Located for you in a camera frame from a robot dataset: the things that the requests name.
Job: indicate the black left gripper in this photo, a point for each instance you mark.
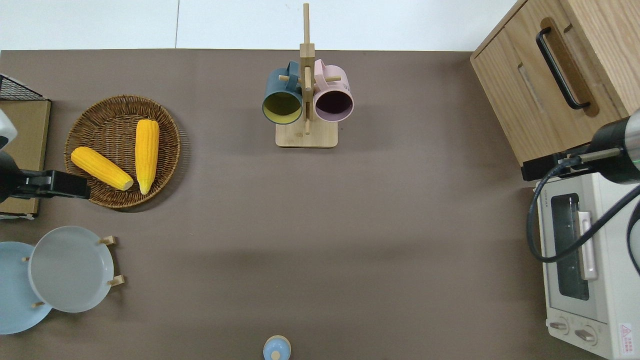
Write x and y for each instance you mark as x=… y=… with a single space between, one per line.
x=10 y=175

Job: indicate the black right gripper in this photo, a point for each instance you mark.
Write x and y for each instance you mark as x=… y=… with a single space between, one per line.
x=612 y=155

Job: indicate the pink mug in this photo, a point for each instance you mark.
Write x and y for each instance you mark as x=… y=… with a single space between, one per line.
x=345 y=91

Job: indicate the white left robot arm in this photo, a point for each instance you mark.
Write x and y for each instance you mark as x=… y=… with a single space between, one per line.
x=6 y=130

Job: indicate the yellow corn cob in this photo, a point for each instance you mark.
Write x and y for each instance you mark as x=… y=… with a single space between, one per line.
x=147 y=155
x=100 y=167

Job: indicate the wooden plate rack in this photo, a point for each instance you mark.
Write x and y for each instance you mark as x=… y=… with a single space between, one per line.
x=107 y=240

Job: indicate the round wicker basket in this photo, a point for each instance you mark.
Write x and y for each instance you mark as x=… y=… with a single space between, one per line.
x=107 y=125

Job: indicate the wooden cabinet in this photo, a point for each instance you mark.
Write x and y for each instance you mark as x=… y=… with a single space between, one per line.
x=505 y=100

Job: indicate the grey plate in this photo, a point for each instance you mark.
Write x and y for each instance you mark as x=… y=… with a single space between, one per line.
x=70 y=270

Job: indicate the light blue plate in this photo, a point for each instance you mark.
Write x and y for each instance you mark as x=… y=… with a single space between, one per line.
x=12 y=300

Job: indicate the white toaster oven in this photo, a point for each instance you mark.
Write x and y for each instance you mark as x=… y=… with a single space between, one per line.
x=607 y=300

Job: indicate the silver oven knob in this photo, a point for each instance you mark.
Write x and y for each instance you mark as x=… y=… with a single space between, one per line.
x=586 y=335
x=559 y=326

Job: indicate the dark teal mug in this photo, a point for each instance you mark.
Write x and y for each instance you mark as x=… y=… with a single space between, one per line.
x=277 y=86

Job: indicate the wooden mug tree stand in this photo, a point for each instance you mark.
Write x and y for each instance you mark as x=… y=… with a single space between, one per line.
x=306 y=138

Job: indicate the brown table mat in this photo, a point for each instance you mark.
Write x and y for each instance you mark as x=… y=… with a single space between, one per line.
x=300 y=225

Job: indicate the small blue bell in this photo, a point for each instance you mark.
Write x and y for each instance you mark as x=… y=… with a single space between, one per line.
x=276 y=347

